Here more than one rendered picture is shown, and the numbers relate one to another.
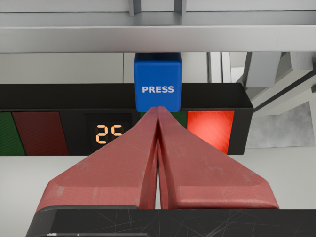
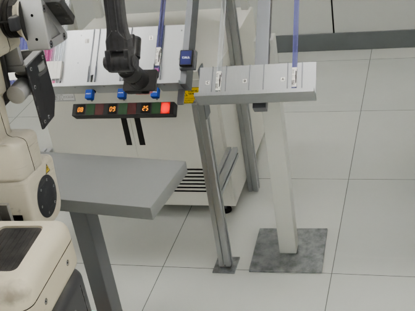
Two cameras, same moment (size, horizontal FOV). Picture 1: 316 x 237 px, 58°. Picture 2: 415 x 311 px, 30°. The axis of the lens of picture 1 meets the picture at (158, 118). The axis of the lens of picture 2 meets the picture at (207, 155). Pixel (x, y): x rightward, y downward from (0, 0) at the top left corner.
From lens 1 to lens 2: 2.30 m
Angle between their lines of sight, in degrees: 51
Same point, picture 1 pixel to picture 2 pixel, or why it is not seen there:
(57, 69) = (131, 226)
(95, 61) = (161, 223)
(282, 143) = (293, 268)
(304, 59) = (195, 103)
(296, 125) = (308, 260)
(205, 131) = (164, 107)
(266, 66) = (180, 99)
